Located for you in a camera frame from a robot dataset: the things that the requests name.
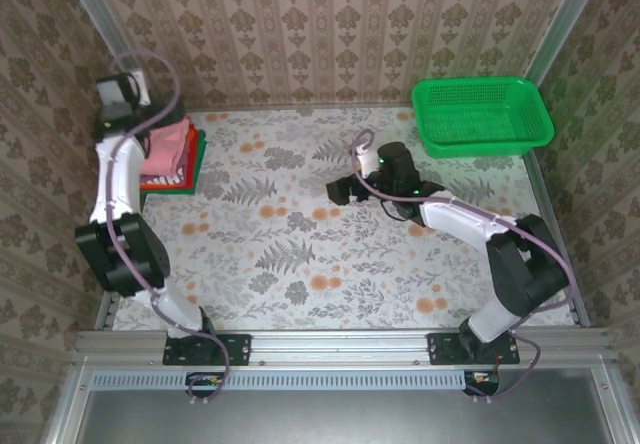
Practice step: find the pink t-shirt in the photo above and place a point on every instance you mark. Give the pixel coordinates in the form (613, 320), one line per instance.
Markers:
(167, 146)

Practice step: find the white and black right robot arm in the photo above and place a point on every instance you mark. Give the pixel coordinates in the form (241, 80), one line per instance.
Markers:
(525, 264)

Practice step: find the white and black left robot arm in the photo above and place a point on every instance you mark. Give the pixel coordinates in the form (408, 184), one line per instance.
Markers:
(120, 189)

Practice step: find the orange folded t-shirt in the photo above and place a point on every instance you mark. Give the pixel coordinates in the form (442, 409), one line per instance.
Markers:
(192, 139)

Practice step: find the green folded t-shirt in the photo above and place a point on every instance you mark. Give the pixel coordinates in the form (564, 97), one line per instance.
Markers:
(201, 151)

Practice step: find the floral table cloth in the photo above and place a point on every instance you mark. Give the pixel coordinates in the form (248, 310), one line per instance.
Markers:
(400, 284)

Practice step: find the green plastic basket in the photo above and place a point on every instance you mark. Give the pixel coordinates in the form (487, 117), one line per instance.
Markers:
(505, 109)

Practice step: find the grey metal sheet panel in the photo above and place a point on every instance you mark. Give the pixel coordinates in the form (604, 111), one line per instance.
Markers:
(325, 419)

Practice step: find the black electronics box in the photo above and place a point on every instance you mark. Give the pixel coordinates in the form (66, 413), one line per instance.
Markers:
(205, 381)
(482, 381)

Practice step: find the aluminium frame post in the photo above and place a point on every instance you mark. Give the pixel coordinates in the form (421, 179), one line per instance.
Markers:
(100, 19)
(562, 24)

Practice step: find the aluminium mounting rail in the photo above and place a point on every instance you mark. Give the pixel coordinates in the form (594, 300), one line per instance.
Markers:
(340, 346)

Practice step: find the aluminium table side rail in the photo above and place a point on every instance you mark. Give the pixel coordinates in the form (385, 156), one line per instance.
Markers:
(105, 309)
(550, 204)

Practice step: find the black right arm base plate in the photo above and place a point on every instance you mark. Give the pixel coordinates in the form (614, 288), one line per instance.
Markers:
(445, 349)

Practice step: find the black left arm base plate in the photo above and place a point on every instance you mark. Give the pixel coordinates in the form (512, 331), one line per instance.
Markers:
(235, 349)

